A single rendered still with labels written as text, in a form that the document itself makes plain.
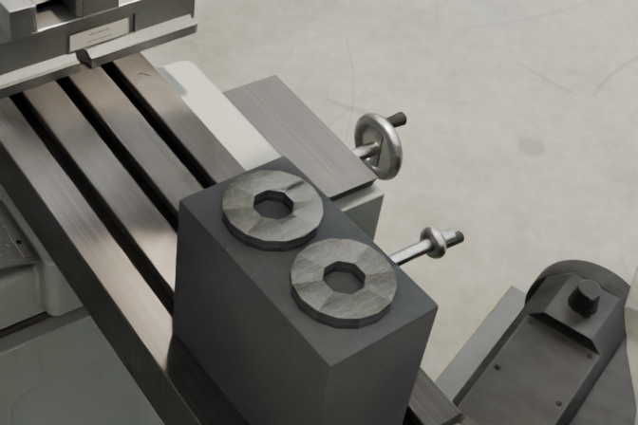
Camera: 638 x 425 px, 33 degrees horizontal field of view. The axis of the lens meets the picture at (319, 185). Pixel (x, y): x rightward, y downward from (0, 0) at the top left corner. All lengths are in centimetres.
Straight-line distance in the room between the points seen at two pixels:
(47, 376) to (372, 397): 61
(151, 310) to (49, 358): 33
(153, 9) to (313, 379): 68
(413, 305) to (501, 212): 181
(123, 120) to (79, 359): 33
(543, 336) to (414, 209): 104
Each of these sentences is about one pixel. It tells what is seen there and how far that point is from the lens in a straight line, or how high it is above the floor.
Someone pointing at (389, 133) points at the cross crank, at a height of 70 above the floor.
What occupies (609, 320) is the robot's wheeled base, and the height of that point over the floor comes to 61.
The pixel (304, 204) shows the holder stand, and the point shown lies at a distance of 96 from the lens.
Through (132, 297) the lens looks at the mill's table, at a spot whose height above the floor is 95.
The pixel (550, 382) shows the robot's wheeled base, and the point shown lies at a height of 59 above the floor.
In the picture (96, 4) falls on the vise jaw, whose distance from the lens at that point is 138.
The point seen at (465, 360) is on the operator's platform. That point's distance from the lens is 185.
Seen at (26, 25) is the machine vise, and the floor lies 103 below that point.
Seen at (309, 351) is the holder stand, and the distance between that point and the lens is 88.
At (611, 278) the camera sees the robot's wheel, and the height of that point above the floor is 60.
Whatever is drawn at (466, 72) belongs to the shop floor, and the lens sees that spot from 312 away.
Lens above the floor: 181
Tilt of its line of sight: 43 degrees down
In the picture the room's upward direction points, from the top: 10 degrees clockwise
